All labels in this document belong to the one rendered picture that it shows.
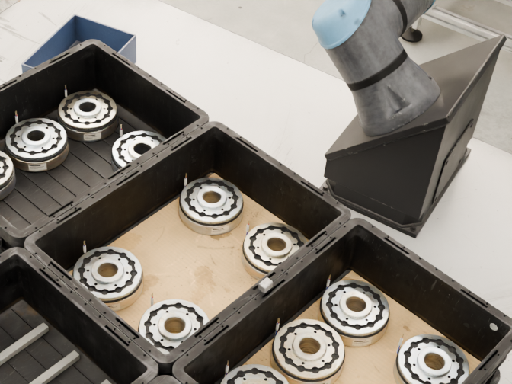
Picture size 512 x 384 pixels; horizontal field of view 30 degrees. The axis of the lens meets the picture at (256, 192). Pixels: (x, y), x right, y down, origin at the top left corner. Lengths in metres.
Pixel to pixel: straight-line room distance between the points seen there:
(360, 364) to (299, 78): 0.83
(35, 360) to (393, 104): 0.72
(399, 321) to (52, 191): 0.60
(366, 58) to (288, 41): 1.75
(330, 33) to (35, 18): 0.82
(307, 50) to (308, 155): 1.48
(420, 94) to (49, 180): 0.64
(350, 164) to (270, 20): 1.78
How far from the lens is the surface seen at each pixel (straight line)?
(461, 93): 1.63
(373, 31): 1.62
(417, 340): 1.41
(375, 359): 1.41
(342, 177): 1.75
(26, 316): 1.44
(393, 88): 1.63
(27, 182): 1.62
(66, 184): 1.61
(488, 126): 3.17
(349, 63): 1.63
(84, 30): 2.10
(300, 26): 3.44
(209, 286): 1.46
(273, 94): 2.00
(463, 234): 1.80
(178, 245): 1.51
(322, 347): 1.36
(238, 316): 1.30
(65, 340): 1.41
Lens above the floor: 1.96
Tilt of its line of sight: 45 degrees down
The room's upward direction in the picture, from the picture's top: 6 degrees clockwise
